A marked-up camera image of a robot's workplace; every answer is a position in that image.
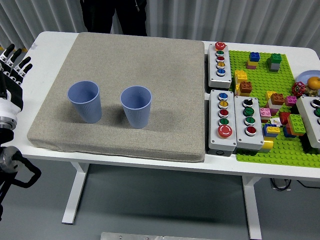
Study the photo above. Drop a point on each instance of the grey five-button control box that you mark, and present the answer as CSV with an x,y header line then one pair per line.
x,y
212,75

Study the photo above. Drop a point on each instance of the blue ribbed plastic cup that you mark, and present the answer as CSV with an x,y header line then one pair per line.
x,y
137,115
86,110

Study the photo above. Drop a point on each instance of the grey-brown fabric mat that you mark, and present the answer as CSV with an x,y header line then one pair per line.
x,y
137,62

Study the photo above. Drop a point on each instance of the orange fruit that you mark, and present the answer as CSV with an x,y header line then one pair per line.
x,y
313,82

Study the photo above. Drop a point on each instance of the pink building block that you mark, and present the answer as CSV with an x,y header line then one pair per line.
x,y
265,112

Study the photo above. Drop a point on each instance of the white table leg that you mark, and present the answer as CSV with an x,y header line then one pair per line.
x,y
75,190
251,205

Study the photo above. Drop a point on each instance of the magenta building block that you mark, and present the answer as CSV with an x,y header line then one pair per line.
x,y
290,100

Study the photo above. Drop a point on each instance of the grey control box green buttons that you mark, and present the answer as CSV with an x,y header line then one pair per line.
x,y
310,125

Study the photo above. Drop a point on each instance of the green orange red block stack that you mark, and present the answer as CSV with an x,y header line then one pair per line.
x,y
296,123

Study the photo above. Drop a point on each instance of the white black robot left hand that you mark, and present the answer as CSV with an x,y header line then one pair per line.
x,y
12,90

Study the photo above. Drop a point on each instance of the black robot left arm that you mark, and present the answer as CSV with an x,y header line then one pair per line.
x,y
10,160

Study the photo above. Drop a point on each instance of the yellow building block stack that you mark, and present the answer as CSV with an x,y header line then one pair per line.
x,y
240,75

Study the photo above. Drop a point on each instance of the red valve handwheel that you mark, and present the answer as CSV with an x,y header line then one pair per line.
x,y
298,88

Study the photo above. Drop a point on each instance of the grey control box large red button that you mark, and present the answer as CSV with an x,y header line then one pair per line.
x,y
215,140

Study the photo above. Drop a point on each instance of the brass valve body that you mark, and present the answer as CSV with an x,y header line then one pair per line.
x,y
313,93

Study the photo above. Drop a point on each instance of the green studded building baseplate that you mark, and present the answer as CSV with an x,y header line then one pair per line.
x,y
260,75

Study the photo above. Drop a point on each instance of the brown block on yellow block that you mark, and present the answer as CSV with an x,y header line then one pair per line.
x,y
246,87

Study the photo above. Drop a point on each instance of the grey control box black selector switch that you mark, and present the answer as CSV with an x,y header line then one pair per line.
x,y
250,141

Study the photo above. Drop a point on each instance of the yellow cylinder block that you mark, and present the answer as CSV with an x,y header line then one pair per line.
x,y
267,144

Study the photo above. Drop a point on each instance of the green grey block stack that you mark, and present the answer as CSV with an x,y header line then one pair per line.
x,y
275,58

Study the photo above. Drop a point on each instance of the blue yellow pink block stack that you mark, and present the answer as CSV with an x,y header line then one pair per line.
x,y
254,57

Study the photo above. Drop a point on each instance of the person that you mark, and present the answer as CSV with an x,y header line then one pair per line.
x,y
95,15

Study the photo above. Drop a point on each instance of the light blue plate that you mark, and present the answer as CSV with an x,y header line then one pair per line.
x,y
306,75

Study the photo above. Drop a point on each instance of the red building block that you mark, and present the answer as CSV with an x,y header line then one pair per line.
x,y
283,117

